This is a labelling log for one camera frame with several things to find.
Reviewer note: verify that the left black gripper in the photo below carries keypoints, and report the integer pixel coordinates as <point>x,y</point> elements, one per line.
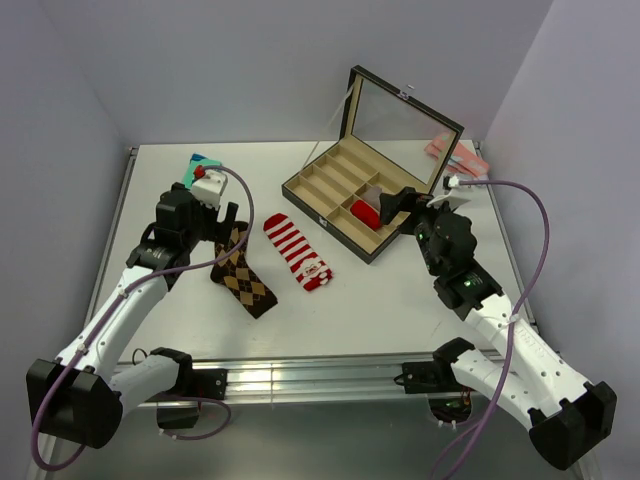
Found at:
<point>217,230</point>

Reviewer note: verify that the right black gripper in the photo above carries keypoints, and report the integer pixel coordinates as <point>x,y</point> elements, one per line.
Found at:
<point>392,204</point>

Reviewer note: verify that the brown argyle sock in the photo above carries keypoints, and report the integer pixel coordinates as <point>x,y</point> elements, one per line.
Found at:
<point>238,278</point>

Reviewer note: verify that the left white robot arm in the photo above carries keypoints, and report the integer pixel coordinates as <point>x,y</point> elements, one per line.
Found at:
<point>80,396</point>

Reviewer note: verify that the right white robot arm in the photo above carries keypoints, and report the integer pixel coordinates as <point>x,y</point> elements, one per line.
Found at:
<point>566,415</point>

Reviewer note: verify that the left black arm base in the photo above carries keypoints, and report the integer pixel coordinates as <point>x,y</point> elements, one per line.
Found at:
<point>209,383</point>

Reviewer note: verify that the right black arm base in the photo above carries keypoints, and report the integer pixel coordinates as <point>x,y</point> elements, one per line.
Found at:
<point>436,377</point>

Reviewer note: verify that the grey rolled sock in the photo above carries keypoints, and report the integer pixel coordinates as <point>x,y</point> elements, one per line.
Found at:
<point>371,196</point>

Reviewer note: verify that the red rolled sock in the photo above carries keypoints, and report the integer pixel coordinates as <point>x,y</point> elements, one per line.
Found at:
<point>365,213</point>

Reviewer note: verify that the black compartment box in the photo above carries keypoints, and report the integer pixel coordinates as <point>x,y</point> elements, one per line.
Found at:
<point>378,138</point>

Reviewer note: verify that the teal green sock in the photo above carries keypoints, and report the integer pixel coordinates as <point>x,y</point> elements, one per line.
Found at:
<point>197,163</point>

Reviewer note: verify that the pink sock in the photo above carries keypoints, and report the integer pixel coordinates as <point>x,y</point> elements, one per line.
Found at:
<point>462,161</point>

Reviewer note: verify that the red white striped santa sock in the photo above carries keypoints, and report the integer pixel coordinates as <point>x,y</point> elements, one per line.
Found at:
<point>307,267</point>

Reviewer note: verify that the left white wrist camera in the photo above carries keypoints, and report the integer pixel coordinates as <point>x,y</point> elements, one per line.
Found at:
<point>209,187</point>

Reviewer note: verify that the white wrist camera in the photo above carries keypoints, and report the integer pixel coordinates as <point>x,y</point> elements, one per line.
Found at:
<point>453,197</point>
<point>209,187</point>

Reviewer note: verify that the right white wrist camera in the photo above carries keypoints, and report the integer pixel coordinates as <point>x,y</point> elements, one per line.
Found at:
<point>453,197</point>

